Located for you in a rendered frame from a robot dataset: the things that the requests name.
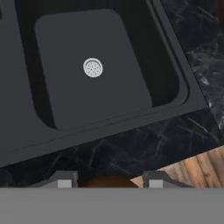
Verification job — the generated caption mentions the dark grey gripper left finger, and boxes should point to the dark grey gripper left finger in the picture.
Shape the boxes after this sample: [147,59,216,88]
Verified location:
[31,171,79,189]

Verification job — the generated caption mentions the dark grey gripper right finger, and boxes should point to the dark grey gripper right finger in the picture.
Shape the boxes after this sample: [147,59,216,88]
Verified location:
[143,170,193,189]

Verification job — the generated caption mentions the black kitchen sink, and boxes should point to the black kitchen sink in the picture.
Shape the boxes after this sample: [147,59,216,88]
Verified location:
[0,0,210,169]

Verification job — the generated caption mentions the round silver sink drain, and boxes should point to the round silver sink drain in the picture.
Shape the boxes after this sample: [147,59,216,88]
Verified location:
[82,57,104,79]

